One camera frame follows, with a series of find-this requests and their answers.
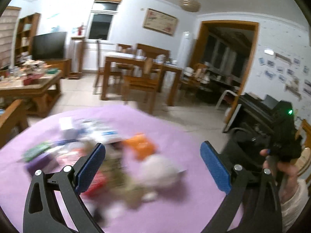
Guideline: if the black trash bin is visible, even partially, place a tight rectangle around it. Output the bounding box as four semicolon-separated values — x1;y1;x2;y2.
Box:
221;122;270;172

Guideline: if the blue plastic packet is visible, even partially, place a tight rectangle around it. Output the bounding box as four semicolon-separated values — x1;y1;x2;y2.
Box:
79;119;123;145

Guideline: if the purple tablecloth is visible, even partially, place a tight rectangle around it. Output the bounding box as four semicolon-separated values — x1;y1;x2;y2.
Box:
1;105;225;232

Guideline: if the red packet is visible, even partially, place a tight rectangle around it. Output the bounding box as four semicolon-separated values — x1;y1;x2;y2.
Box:
82;172;107;198

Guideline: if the beige paper bag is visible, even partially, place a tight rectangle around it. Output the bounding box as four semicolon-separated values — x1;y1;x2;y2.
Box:
100;157;145;209

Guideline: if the white standing air conditioner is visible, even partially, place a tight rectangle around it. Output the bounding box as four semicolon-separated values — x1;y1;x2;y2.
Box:
176;32;193;68

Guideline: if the ceiling lamp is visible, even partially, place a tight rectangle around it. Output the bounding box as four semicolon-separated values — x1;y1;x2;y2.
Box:
179;0;201;13

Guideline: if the green packet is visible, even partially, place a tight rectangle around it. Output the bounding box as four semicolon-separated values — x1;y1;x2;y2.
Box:
22;142;52;163

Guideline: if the framed wall picture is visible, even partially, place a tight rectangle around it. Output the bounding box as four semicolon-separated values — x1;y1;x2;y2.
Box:
143;8;179;36

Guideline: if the black television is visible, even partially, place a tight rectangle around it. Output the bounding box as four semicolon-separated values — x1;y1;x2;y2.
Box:
32;32;67;60

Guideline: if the wooden dining table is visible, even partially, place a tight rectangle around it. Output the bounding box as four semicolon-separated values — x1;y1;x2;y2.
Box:
100;47;182;113

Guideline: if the right cream sleeve forearm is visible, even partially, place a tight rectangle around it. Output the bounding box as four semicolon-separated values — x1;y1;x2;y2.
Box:
281;179;309;232

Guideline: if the wooden bookshelf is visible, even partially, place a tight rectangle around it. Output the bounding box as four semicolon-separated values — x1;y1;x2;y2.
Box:
14;13;41;65

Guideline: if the wooden dining chair front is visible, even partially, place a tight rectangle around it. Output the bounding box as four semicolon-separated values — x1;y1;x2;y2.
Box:
121;57;163;115

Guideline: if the black piano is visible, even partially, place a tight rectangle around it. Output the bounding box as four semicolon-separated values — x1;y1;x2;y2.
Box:
222;92;283;134

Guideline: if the wooden coffee table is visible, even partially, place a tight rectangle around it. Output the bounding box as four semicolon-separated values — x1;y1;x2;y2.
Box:
1;70;63;118

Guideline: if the white fluffy toy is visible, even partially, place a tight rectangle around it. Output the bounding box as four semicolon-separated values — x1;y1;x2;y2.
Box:
138;154;186;189

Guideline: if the right hand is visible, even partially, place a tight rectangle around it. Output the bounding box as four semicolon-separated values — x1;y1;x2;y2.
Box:
260;149;298;203

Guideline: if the orange snack bag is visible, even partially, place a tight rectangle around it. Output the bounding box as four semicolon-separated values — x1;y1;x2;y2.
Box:
123;133;156;160

